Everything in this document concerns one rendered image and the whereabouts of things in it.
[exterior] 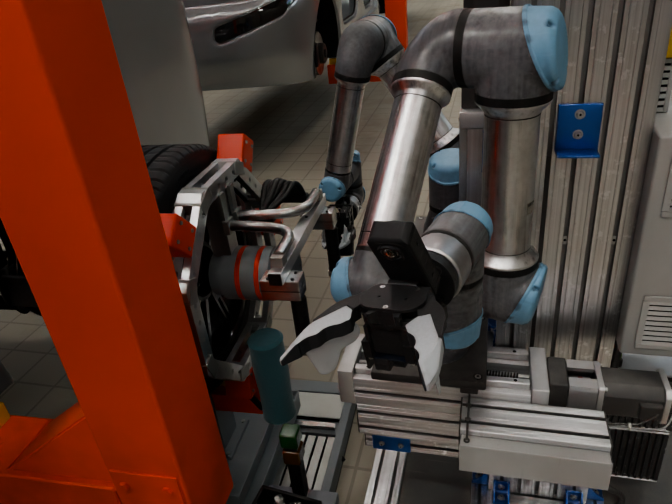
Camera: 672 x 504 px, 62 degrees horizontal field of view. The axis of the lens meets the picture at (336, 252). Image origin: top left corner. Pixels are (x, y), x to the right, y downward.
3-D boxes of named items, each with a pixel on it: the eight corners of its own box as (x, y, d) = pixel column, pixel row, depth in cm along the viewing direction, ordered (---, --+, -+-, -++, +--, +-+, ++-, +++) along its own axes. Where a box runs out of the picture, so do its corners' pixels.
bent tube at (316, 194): (255, 197, 154) (249, 161, 149) (323, 197, 150) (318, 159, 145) (232, 226, 139) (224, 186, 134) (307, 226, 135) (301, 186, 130)
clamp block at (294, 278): (268, 288, 127) (265, 268, 124) (307, 289, 125) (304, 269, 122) (261, 300, 123) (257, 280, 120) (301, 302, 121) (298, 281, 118)
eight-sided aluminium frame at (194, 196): (267, 300, 182) (237, 138, 156) (286, 300, 181) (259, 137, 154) (198, 425, 136) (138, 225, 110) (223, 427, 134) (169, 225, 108)
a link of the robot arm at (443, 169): (424, 209, 151) (423, 162, 145) (433, 190, 162) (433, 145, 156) (469, 212, 147) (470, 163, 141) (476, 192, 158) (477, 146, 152)
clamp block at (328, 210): (306, 221, 156) (304, 204, 153) (338, 222, 154) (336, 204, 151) (301, 230, 151) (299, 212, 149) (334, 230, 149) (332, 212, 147)
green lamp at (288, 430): (285, 434, 125) (283, 421, 123) (302, 436, 124) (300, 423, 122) (280, 448, 122) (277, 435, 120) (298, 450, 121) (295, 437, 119)
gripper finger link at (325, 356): (293, 401, 56) (374, 363, 58) (278, 353, 53) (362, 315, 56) (283, 385, 58) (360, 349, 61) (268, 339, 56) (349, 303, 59)
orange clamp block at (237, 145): (226, 173, 152) (228, 141, 153) (253, 173, 150) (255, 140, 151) (215, 167, 145) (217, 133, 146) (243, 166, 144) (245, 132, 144)
